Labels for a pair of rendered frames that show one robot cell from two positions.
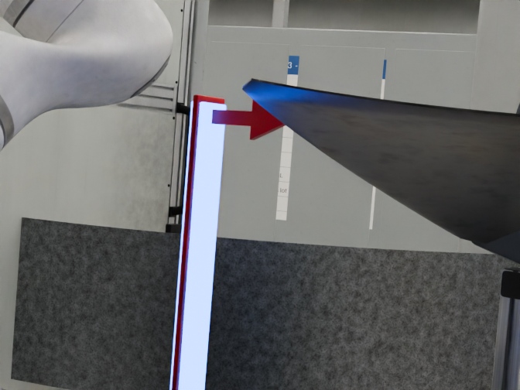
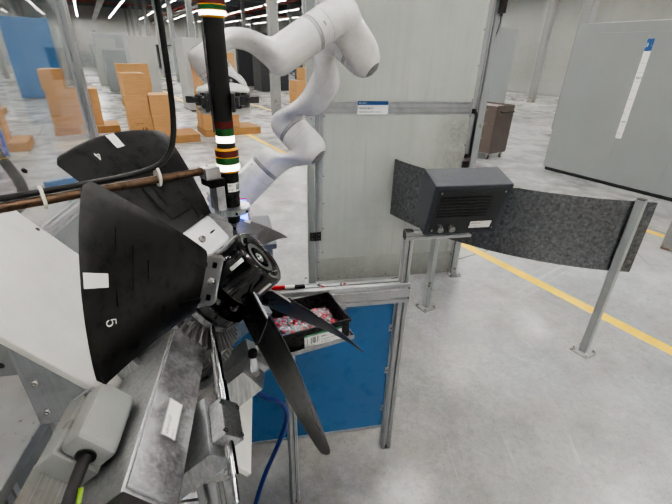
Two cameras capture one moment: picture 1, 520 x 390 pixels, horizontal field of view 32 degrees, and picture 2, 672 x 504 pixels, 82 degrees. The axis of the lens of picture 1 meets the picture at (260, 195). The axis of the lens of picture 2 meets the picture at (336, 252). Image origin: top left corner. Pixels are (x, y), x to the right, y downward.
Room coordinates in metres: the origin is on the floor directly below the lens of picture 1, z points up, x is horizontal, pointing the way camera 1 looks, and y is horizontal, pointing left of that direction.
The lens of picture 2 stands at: (-0.10, -0.89, 1.57)
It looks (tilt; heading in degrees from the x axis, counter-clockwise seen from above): 27 degrees down; 41
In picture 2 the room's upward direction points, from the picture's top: 1 degrees clockwise
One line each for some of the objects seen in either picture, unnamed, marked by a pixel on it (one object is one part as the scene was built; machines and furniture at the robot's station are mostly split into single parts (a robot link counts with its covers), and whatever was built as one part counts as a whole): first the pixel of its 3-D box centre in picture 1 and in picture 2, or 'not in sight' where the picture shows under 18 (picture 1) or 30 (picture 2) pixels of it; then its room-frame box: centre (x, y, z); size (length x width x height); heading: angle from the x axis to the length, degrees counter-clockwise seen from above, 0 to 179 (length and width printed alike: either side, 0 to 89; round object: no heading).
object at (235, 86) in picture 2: not in sight; (225, 96); (0.39, -0.15, 1.49); 0.11 x 0.10 x 0.07; 52
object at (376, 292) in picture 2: not in sight; (282, 299); (0.62, -0.02, 0.82); 0.90 x 0.04 x 0.08; 142
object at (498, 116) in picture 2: not in sight; (487, 130); (7.08, 1.83, 0.45); 0.68 x 0.47 x 0.90; 74
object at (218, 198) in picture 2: not in sight; (226, 188); (0.31, -0.24, 1.33); 0.09 x 0.07 x 0.10; 176
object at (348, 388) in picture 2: not in sight; (285, 380); (0.62, -0.02, 0.45); 0.82 x 0.02 x 0.66; 142
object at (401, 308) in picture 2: not in sight; (391, 379); (0.96, -0.29, 0.39); 0.04 x 0.04 x 0.78; 52
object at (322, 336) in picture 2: not in sight; (307, 321); (0.57, -0.19, 0.85); 0.22 x 0.17 x 0.07; 156
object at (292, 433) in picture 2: not in sight; (292, 428); (0.52, -0.17, 0.40); 0.03 x 0.03 x 0.80; 67
